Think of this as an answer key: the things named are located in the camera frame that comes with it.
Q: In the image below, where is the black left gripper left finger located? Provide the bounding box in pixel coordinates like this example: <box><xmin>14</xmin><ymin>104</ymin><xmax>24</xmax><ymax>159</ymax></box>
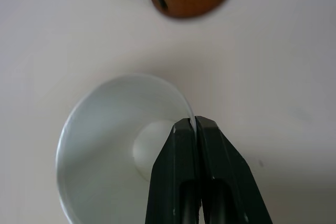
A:
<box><xmin>144</xmin><ymin>118</ymin><xmax>202</xmax><ymax>224</ymax></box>

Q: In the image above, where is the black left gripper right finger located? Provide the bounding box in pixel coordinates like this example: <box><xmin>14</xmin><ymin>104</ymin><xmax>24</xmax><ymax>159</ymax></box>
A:
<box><xmin>194</xmin><ymin>115</ymin><xmax>274</xmax><ymax>224</ymax></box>

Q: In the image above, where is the white paper cup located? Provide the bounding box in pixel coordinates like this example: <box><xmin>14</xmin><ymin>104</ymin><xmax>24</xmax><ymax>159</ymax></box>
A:
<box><xmin>55</xmin><ymin>73</ymin><xmax>197</xmax><ymax>224</ymax></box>

